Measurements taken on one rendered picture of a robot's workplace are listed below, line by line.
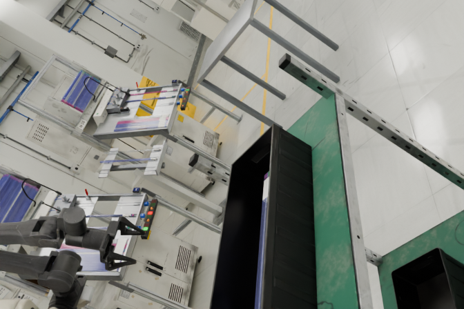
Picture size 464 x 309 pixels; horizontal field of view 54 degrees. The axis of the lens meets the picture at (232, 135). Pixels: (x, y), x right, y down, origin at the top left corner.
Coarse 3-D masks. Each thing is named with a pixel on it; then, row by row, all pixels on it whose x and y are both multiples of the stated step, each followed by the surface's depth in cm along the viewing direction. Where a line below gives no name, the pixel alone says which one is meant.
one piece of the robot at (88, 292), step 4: (84, 288) 150; (88, 288) 150; (92, 288) 150; (84, 292) 149; (88, 292) 149; (92, 292) 149; (48, 296) 148; (84, 296) 148; (88, 296) 148; (92, 296) 149; (88, 300) 147
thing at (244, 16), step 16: (256, 0) 320; (272, 0) 334; (240, 16) 327; (288, 16) 341; (224, 32) 347; (240, 32) 310; (272, 32) 307; (320, 32) 350; (208, 48) 374; (224, 48) 320; (288, 48) 313; (336, 48) 354; (208, 64) 341; (320, 64) 322; (256, 80) 387; (336, 80) 325; (224, 96) 351; (256, 112) 360
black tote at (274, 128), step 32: (256, 160) 110; (288, 160) 97; (256, 192) 111; (288, 192) 90; (224, 224) 98; (256, 224) 104; (288, 224) 84; (224, 256) 93; (256, 256) 98; (288, 256) 79; (224, 288) 88; (288, 288) 75
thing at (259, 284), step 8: (264, 176) 109; (264, 184) 106; (264, 192) 104; (264, 200) 102; (264, 208) 100; (264, 216) 98; (264, 224) 96; (264, 232) 95; (264, 240) 93; (256, 288) 86; (256, 296) 85; (256, 304) 84
